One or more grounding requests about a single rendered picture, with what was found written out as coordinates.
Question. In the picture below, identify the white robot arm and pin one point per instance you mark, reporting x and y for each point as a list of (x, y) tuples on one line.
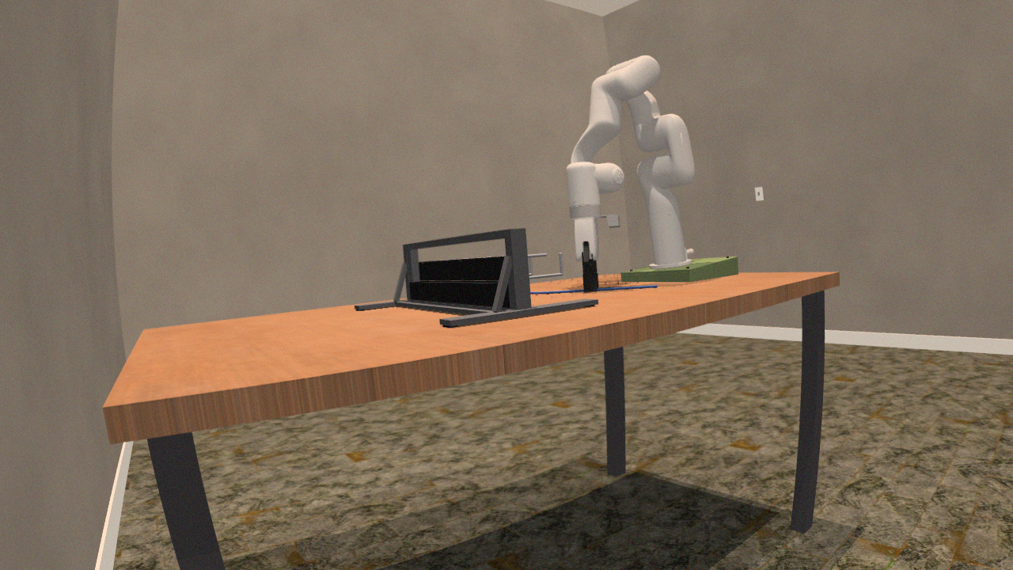
[(629, 80)]

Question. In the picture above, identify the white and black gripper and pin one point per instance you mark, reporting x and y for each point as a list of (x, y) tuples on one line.
[(586, 242)]

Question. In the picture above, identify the grey free-standing rack with steel rings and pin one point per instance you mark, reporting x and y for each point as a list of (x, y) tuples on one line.
[(493, 294)]

